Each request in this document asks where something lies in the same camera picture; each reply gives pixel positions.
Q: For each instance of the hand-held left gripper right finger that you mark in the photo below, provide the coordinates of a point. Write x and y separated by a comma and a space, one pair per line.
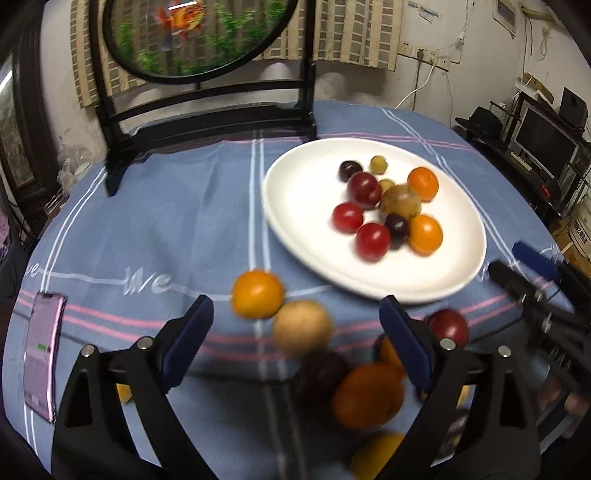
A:
406, 341

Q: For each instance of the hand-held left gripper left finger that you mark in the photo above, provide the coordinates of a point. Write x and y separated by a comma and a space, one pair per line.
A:
187, 341

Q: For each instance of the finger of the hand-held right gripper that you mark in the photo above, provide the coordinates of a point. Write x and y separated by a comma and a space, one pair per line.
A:
535, 258
515, 281

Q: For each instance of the red plum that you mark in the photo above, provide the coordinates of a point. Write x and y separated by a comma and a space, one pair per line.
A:
364, 190
447, 327

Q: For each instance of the large orange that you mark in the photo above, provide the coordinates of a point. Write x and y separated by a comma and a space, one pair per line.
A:
368, 400

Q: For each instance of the tan spotted passion fruit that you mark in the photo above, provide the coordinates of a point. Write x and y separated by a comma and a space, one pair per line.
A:
464, 394

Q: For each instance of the yellow spotted passion fruit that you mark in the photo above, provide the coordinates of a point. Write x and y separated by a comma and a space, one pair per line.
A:
123, 393

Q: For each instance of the yellow-orange tangerine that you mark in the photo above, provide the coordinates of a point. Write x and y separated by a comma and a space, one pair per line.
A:
257, 294

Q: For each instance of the large dark purple plum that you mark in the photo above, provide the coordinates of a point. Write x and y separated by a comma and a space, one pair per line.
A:
318, 376

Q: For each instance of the dark purple mangosteen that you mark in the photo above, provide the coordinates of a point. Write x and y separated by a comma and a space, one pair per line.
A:
455, 429

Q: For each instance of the tan round passion fruit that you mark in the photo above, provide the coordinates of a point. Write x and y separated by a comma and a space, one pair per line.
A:
400, 203
302, 327

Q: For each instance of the small dark purple plum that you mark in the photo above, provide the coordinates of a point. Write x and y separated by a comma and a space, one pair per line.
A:
397, 230

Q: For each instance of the green-yellow tangerine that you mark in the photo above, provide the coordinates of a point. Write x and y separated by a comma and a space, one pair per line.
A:
376, 454

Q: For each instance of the small tan longan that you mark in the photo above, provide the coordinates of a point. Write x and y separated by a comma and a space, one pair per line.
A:
387, 184
378, 164

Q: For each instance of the white plate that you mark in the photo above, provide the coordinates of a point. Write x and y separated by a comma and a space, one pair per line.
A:
304, 207

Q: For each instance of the person's right hand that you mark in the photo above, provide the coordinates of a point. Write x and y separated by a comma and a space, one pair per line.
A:
561, 392

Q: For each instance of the large cardboard box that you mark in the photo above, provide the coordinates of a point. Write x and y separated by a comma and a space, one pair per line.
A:
570, 242

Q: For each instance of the white bucket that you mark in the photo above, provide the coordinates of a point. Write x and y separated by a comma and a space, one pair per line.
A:
581, 230

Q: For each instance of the black computer desk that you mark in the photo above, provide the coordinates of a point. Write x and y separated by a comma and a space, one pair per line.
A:
508, 157

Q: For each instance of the blue striped tablecloth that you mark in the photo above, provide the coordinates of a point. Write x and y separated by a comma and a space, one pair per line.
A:
161, 230

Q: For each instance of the computer monitor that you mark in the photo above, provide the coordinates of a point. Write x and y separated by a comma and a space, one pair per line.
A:
545, 138

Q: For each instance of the smartphone with pink screen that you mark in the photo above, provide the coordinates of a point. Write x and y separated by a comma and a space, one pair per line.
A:
44, 355

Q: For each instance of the black hat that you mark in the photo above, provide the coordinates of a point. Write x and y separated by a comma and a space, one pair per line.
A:
482, 122

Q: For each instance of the black speaker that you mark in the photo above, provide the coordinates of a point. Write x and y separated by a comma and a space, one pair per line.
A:
575, 106

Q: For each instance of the small cardboard box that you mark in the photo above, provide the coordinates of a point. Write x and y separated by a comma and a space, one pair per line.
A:
535, 87

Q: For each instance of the dark cloth purple print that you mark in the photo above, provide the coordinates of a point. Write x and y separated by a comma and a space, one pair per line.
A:
7, 240

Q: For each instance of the clear plastic bags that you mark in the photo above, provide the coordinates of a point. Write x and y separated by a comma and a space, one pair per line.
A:
78, 161

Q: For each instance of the white power strip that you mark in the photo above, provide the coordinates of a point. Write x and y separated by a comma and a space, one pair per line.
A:
425, 54

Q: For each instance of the dark framed painting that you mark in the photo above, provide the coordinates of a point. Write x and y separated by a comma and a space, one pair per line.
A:
18, 129

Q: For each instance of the round goldfish screen black stand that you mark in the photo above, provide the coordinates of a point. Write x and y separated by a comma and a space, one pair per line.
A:
198, 37

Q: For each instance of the white wall panel box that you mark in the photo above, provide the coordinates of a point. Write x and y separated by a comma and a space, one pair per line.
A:
504, 16

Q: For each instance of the woven checked wall curtain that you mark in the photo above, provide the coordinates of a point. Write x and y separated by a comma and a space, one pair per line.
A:
360, 32

